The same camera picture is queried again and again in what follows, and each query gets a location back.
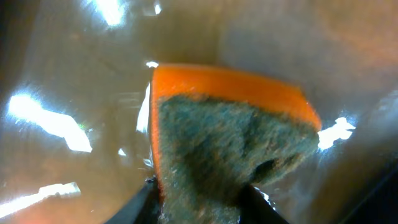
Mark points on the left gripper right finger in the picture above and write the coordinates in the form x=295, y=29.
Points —
x=255, y=209

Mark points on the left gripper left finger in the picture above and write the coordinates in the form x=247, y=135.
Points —
x=142, y=208

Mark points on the orange green scrub sponge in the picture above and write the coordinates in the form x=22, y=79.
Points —
x=216, y=130

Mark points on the black water tray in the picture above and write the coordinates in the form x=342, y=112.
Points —
x=74, y=95

